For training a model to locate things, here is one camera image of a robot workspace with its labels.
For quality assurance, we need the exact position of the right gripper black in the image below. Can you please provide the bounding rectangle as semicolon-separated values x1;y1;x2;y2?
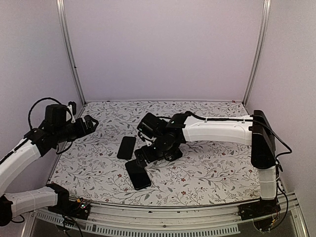
134;136;172;168

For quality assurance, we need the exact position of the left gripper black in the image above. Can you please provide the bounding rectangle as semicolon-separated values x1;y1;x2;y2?
55;114;99;143

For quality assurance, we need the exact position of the small black phone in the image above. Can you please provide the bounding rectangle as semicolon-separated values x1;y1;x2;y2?
125;160;152;191

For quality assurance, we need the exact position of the large black phone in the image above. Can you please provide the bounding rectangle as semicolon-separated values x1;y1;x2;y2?
117;136;136;160

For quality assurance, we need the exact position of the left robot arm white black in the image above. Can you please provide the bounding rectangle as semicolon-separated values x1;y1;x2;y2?
0;102;99;226

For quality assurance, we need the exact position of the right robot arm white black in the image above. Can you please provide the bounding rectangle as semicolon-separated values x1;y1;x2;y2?
134;110;277;215

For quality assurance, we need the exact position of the floral patterned table mat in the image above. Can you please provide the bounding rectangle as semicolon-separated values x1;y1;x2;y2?
49;100;281;207

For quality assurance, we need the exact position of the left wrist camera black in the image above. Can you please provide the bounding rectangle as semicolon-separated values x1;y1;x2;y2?
68;101;77;116

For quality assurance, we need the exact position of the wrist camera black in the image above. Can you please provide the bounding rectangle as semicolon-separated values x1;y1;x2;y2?
137;121;153;137
68;101;77;116

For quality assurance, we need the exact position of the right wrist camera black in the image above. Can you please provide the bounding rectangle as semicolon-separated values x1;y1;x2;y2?
137;121;153;137

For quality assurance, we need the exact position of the left camera cable black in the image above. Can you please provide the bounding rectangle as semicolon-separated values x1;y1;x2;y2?
27;97;61;130

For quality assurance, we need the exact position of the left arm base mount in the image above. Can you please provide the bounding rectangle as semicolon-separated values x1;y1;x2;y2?
46;183;91;220

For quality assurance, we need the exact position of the front aluminium rail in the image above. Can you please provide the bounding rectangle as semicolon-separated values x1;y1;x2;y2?
22;193;309;237

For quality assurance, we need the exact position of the left aluminium frame post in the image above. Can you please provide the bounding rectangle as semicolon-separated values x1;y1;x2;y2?
56;0;86;106

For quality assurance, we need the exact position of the aluminium frame post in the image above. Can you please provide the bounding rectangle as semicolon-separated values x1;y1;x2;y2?
242;0;272;107
56;0;86;106

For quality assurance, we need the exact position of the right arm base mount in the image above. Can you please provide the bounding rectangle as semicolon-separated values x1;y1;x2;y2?
238;198;281;220

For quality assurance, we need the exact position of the right aluminium frame post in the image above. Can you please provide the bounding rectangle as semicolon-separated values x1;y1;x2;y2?
242;0;272;107

